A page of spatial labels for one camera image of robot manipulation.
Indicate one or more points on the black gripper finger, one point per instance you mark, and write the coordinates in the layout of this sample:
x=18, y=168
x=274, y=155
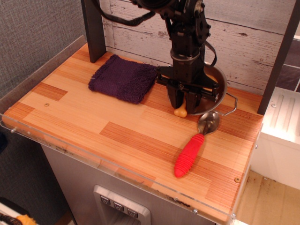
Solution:
x=192, y=102
x=175, y=95

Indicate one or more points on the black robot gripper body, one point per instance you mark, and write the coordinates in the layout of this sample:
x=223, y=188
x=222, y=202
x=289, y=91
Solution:
x=185, y=74

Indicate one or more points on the small steel bowl with handles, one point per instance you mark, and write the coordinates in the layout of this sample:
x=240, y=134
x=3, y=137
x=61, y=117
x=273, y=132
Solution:
x=215, y=70

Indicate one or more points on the yellow toy chicken leg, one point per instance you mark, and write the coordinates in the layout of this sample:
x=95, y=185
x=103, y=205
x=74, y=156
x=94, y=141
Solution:
x=181, y=111

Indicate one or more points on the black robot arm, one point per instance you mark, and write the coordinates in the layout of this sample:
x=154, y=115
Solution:
x=186, y=25

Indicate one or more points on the purple knitted towel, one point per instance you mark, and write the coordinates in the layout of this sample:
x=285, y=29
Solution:
x=125, y=80

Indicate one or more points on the white toy sink unit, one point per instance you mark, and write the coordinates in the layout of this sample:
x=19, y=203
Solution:
x=277, y=150

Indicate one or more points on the silver dispenser button panel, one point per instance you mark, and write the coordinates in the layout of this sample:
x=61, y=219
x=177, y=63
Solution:
x=115, y=209

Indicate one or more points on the clear acrylic edge guard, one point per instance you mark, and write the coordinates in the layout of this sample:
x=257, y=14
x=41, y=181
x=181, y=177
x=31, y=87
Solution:
x=94, y=140

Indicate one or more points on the orange fuzzy object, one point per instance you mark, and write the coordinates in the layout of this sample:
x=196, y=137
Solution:
x=26, y=220

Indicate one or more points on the red handled metal spoon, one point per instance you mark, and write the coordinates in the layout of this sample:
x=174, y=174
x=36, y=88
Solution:
x=208, y=123

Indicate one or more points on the dark grey right post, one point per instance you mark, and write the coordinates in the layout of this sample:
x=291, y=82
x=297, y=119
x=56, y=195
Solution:
x=280, y=59

